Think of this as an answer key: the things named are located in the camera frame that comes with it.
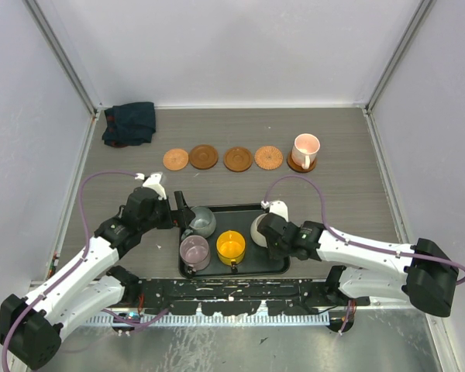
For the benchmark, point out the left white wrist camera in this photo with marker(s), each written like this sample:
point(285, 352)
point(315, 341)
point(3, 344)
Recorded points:
point(154, 181)

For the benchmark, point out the brown wooden saucer coaster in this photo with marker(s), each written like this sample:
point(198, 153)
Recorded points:
point(203, 157)
point(238, 159)
point(297, 168)

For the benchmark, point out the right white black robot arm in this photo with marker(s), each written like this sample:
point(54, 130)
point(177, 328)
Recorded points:
point(420, 273)

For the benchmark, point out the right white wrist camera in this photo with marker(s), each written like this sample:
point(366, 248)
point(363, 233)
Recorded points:
point(276, 207)

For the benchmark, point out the grey ceramic mug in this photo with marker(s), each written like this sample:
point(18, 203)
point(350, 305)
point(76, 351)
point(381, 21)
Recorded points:
point(203, 224)

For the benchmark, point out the pink ceramic mug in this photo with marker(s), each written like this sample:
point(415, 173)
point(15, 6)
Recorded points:
point(305, 149)

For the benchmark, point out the lilac ceramic mug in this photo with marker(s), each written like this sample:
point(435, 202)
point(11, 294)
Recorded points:
point(195, 253)

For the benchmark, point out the yellow ceramic mug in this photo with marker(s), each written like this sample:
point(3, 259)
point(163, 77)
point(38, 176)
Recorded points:
point(231, 249)

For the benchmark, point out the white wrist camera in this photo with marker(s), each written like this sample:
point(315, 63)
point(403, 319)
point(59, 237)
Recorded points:
point(276, 207)
point(154, 181)

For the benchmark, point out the woven rattan coaster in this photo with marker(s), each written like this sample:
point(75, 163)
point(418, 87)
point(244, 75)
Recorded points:
point(175, 159)
point(268, 158)

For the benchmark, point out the cream ceramic mug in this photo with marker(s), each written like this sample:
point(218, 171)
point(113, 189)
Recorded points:
point(256, 236)

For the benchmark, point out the aluminium frame rail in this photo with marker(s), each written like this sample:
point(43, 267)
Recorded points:
point(110, 289)

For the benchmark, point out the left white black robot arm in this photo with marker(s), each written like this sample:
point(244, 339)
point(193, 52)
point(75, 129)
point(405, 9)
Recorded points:
point(33, 327)

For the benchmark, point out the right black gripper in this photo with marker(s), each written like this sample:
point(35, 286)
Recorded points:
point(275, 253)

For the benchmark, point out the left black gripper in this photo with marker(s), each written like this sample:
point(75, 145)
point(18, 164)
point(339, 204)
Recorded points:
point(184, 215)

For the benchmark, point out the dark blue folded cloth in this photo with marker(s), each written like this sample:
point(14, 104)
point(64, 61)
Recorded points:
point(130, 124)

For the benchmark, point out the white slotted cable duct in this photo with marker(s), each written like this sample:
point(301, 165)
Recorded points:
point(259, 319)

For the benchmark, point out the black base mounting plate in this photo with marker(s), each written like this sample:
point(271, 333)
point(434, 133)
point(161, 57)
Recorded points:
point(232, 297)

